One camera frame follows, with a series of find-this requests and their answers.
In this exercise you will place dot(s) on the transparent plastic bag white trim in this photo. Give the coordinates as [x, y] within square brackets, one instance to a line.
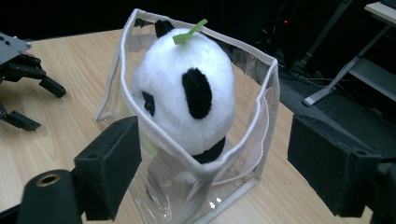
[202, 169]

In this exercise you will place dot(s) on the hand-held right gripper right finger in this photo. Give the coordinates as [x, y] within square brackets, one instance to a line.
[330, 168]

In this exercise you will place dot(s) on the panda plush toy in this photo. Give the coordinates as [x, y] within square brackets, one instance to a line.
[174, 93]

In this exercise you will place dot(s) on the white desk frame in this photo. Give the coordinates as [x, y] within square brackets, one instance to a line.
[367, 71]

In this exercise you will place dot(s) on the dark equipment cabinet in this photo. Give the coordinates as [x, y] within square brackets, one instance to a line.
[299, 31]

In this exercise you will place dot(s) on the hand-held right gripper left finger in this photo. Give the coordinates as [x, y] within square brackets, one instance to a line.
[109, 168]

